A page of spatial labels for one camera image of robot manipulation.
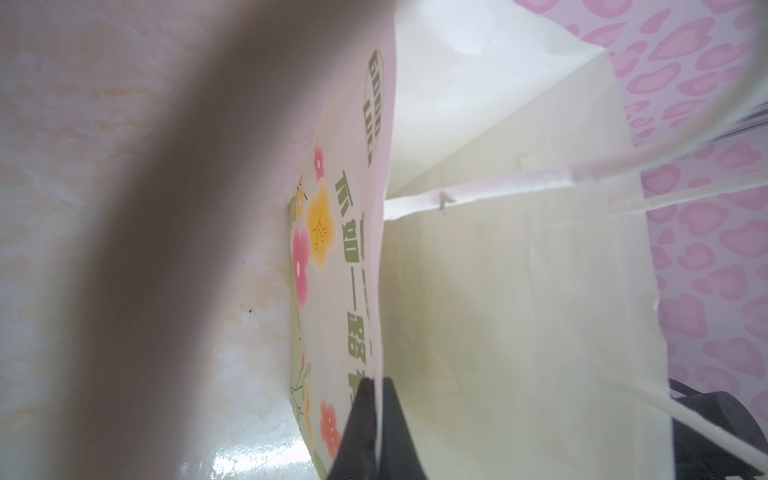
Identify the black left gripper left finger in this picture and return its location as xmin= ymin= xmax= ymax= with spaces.
xmin=327 ymin=378 xmax=377 ymax=480

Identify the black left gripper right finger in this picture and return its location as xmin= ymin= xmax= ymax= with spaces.
xmin=379 ymin=378 xmax=427 ymax=480

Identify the white paper bag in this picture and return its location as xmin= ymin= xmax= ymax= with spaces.
xmin=54 ymin=1 xmax=767 ymax=479

